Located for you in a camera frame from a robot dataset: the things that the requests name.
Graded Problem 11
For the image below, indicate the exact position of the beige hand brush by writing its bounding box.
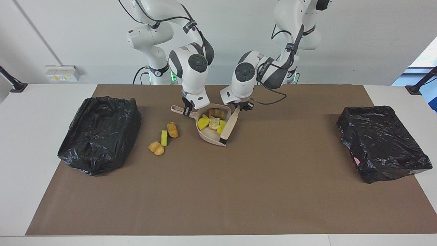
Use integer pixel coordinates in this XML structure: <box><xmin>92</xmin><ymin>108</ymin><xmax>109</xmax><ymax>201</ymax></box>
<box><xmin>220</xmin><ymin>107</ymin><xmax>240</xmax><ymax>144</ymax></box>

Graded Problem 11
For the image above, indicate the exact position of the notched yellow sponge piece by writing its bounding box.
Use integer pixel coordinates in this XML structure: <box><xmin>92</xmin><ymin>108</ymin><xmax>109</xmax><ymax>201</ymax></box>
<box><xmin>197</xmin><ymin>114</ymin><xmax>210</xmax><ymax>131</ymax></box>

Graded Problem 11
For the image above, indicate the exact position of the beige plastic dustpan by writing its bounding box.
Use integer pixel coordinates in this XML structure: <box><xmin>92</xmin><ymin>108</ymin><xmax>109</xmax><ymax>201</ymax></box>
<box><xmin>171</xmin><ymin>103</ymin><xmax>232</xmax><ymax>147</ymax></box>

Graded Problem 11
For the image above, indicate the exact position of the black bag lined pink bin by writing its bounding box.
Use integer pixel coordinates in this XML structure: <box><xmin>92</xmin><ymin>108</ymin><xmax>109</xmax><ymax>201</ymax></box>
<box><xmin>337</xmin><ymin>106</ymin><xmax>433</xmax><ymax>184</ymax></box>

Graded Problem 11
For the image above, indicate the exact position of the orange striped croissant piece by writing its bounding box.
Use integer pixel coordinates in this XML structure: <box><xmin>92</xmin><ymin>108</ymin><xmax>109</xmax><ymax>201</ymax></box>
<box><xmin>148</xmin><ymin>141</ymin><xmax>165</xmax><ymax>156</ymax></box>

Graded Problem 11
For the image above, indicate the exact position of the brown table mat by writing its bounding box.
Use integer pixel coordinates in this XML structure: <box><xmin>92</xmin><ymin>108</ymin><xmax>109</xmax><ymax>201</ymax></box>
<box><xmin>26</xmin><ymin>85</ymin><xmax>437</xmax><ymax>236</ymax></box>

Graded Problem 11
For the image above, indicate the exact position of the black stand foot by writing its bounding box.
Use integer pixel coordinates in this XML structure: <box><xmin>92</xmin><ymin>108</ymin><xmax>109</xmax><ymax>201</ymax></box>
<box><xmin>405</xmin><ymin>67</ymin><xmax>437</xmax><ymax>95</ymax></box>
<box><xmin>0</xmin><ymin>66</ymin><xmax>28</xmax><ymax>93</ymax></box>

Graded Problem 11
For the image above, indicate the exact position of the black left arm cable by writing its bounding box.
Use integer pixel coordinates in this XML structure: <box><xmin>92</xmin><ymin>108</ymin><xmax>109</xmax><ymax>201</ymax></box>
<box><xmin>251</xmin><ymin>24</ymin><xmax>304</xmax><ymax>106</ymax></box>

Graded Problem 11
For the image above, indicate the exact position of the black base cable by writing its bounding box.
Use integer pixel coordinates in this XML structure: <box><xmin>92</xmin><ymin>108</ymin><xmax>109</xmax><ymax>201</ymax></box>
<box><xmin>132</xmin><ymin>67</ymin><xmax>151</xmax><ymax>85</ymax></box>

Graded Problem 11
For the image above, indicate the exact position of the white wall socket strip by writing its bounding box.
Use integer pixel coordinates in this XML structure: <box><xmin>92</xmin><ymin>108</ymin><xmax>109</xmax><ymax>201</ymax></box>
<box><xmin>45</xmin><ymin>65</ymin><xmax>81</xmax><ymax>82</ymax></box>

